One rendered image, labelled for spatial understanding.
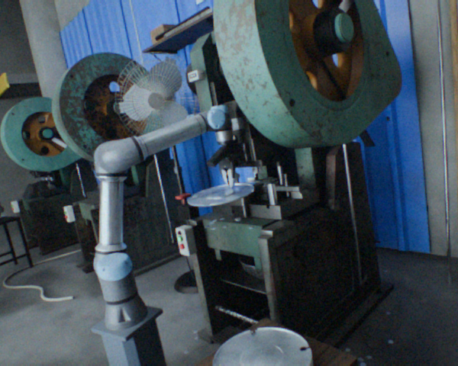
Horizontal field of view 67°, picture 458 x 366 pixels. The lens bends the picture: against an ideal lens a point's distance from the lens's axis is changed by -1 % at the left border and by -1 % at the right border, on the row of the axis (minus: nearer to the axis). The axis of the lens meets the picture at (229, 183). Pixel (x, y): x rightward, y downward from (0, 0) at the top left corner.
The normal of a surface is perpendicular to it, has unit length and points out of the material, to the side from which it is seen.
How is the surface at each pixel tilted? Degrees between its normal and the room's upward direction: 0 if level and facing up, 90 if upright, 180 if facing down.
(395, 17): 90
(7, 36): 90
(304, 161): 90
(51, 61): 90
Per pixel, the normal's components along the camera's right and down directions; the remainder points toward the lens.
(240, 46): -0.70, 0.31
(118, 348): -0.51, 0.22
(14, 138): 0.71, -0.01
